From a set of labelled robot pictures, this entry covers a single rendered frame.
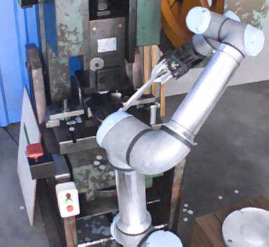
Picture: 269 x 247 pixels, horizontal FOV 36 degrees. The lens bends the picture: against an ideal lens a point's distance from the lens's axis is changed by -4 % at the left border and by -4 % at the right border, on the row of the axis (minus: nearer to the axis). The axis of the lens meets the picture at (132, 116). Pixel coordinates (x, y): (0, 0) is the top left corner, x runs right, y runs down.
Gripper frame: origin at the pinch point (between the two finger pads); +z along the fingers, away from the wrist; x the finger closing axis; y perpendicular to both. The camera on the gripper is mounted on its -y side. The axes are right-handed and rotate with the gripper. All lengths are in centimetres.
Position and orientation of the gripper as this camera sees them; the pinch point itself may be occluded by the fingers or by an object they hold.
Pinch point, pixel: (155, 76)
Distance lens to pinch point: 146.3
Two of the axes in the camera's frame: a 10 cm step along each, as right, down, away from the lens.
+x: 6.6, 7.2, 2.0
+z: -6.8, 4.6, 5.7
